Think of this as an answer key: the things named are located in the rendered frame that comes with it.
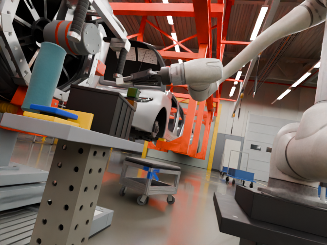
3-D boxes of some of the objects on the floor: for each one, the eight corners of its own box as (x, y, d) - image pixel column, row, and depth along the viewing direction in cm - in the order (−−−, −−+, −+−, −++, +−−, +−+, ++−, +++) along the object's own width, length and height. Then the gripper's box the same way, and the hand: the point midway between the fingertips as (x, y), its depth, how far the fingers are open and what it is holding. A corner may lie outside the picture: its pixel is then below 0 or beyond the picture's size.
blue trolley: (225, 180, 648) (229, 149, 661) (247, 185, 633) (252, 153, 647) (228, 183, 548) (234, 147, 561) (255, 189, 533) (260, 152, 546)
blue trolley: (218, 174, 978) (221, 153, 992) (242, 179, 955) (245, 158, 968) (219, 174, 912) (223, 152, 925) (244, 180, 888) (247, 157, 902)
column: (43, 287, 59) (81, 140, 65) (73, 300, 56) (110, 146, 62) (10, 310, 49) (59, 136, 55) (44, 328, 47) (91, 143, 53)
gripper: (172, 73, 95) (121, 79, 98) (168, 60, 82) (110, 67, 85) (172, 89, 93) (121, 94, 97) (169, 78, 81) (110, 84, 84)
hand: (124, 80), depth 91 cm, fingers closed
